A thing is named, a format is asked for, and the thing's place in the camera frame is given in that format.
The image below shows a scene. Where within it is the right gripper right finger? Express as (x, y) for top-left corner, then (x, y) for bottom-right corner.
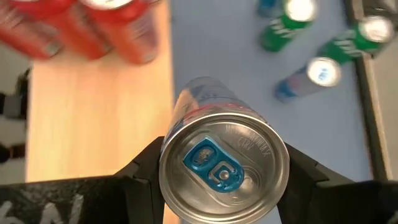
(276, 142), (398, 224)

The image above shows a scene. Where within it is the light wooden board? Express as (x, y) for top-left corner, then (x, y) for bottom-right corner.
(25, 0), (180, 224)

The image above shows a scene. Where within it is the black metal table frame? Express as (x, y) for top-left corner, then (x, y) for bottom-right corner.
(341, 0), (398, 181)

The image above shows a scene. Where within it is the blue silver Red Bull can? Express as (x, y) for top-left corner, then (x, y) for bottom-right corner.
(256, 0), (285, 18)
(158, 76), (290, 224)
(273, 57), (342, 103)

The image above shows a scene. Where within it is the blue table mat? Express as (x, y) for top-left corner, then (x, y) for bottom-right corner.
(169, 0), (374, 224)

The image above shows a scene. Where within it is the green Sprite can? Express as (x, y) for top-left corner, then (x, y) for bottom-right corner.
(317, 15), (396, 65)
(259, 0), (318, 53)

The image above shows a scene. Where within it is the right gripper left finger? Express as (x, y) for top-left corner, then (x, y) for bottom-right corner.
(0, 136), (165, 224)

